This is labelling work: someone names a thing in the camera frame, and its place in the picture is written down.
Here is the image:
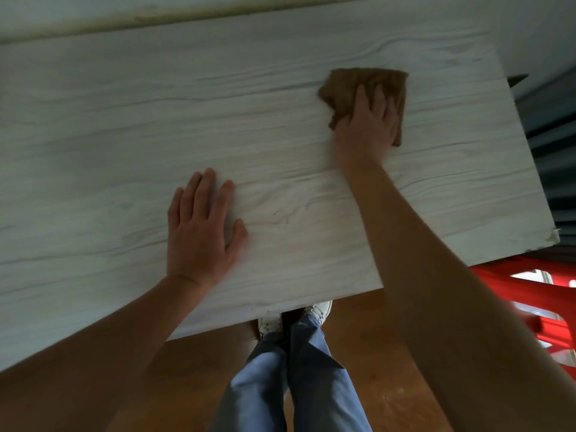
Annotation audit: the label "person's left hand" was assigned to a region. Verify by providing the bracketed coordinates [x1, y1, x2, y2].
[167, 168, 248, 289]

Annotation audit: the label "person's right hand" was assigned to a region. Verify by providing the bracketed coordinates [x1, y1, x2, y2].
[333, 84, 400, 169]

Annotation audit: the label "brown cleaning cloth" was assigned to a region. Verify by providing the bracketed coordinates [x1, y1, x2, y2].
[319, 67, 409, 147]

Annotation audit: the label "person's right forearm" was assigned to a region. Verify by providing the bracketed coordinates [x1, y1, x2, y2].
[337, 159, 576, 432]

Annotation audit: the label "person's left forearm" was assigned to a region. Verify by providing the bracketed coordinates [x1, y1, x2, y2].
[0, 274, 212, 432]

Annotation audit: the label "white wood-grain table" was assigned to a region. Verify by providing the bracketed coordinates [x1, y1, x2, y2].
[0, 21, 560, 372]

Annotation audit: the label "white left shoe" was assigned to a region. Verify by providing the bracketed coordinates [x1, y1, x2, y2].
[258, 311, 284, 341]

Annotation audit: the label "white shoe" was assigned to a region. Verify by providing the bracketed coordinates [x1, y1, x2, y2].
[258, 311, 284, 341]
[302, 301, 333, 329]

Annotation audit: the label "white right shoe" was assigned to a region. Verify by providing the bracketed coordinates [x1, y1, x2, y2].
[302, 301, 333, 329]

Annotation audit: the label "blue jeans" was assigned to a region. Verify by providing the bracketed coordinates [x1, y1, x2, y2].
[208, 313, 373, 432]

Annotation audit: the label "red plastic stool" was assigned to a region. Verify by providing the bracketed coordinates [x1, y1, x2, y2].
[470, 255, 576, 380]

